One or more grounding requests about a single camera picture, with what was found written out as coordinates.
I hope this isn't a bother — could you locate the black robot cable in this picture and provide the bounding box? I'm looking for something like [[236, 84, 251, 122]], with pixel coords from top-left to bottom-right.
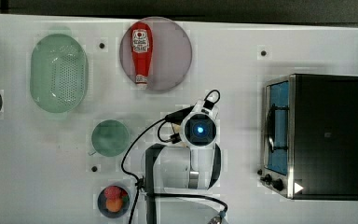
[[120, 89, 229, 224]]

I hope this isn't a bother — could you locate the green perforated colander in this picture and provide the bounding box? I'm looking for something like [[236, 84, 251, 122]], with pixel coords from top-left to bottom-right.
[[30, 34, 89, 113]]

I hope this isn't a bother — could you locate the red toy fruit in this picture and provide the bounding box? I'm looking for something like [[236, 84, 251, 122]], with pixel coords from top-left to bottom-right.
[[103, 186, 128, 200]]

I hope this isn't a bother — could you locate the orange toy fruit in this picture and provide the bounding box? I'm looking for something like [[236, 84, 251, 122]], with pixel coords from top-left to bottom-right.
[[105, 199, 123, 213]]

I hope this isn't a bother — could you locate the small grey fruit bowl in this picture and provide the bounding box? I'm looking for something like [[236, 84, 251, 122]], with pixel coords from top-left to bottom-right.
[[97, 187, 130, 218]]

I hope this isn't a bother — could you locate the silver toaster oven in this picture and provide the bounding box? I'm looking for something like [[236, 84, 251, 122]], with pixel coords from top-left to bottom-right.
[[257, 74, 358, 201]]

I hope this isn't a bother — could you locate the green mug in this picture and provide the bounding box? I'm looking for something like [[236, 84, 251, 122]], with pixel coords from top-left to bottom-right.
[[88, 119, 130, 157]]

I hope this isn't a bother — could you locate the red plush ketchup bottle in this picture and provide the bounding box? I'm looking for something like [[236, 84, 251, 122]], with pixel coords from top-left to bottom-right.
[[131, 22, 153, 89]]

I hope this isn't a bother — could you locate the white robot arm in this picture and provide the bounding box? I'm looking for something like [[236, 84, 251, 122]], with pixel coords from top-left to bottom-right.
[[143, 99, 221, 224]]

